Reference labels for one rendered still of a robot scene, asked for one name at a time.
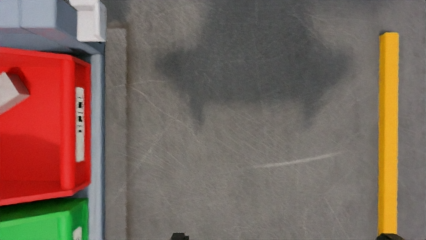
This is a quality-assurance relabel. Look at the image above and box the yellow bar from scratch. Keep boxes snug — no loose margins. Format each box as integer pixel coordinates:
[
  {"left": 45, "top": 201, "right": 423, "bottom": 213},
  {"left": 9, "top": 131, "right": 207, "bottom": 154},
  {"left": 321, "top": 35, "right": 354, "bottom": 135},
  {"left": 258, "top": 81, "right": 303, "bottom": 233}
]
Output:
[{"left": 380, "top": 34, "right": 399, "bottom": 234}]

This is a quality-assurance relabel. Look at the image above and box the red bin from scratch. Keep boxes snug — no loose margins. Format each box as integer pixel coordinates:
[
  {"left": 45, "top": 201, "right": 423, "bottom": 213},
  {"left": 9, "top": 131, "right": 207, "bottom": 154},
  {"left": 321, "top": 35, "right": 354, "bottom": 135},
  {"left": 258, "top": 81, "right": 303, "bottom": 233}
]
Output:
[{"left": 0, "top": 48, "right": 92, "bottom": 206}]

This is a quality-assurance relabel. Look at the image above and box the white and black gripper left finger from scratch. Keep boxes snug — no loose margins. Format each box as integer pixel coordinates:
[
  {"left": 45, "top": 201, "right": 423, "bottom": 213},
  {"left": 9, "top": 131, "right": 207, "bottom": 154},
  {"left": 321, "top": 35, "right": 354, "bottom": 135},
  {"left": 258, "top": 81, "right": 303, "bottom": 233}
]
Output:
[{"left": 171, "top": 233, "right": 189, "bottom": 240}]

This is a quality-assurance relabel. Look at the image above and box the green open bin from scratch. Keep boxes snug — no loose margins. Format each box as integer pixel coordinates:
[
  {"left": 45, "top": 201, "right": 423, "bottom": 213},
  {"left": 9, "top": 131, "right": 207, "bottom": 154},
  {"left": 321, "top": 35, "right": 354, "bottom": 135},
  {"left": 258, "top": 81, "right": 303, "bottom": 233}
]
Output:
[{"left": 0, "top": 199, "right": 90, "bottom": 240}]

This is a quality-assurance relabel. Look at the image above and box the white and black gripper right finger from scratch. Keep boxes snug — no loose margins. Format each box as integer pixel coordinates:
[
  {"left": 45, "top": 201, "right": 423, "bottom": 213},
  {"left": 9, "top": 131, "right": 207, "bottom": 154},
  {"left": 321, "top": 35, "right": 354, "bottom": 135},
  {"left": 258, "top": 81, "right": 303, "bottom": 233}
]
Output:
[{"left": 376, "top": 233, "right": 405, "bottom": 240}]

